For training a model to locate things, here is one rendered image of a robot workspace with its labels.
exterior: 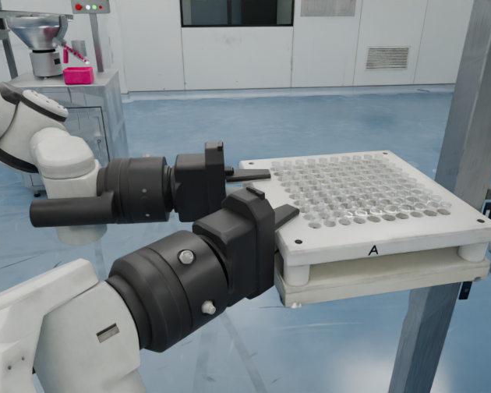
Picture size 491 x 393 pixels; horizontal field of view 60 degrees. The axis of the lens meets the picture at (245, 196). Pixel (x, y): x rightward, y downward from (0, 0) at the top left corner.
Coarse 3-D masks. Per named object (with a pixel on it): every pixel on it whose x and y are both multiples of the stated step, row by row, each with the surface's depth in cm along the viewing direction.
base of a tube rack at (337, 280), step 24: (312, 264) 47; (336, 264) 47; (360, 264) 47; (384, 264) 47; (408, 264) 47; (432, 264) 47; (456, 264) 48; (480, 264) 48; (288, 288) 44; (312, 288) 44; (336, 288) 45; (360, 288) 46; (384, 288) 46; (408, 288) 47
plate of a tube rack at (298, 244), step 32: (256, 160) 63; (288, 160) 63; (448, 192) 54; (288, 224) 46; (352, 224) 46; (384, 224) 46; (416, 224) 46; (448, 224) 46; (480, 224) 46; (288, 256) 42; (320, 256) 42; (352, 256) 43
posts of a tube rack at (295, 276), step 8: (464, 248) 48; (472, 248) 47; (480, 248) 47; (464, 256) 48; (472, 256) 48; (480, 256) 48; (288, 272) 43; (296, 272) 43; (304, 272) 43; (288, 280) 44; (296, 280) 44; (304, 280) 44
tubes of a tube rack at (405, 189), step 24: (288, 168) 58; (312, 168) 58; (336, 168) 57; (360, 168) 60; (384, 168) 58; (312, 192) 52; (336, 192) 51; (360, 192) 53; (384, 192) 52; (408, 192) 51
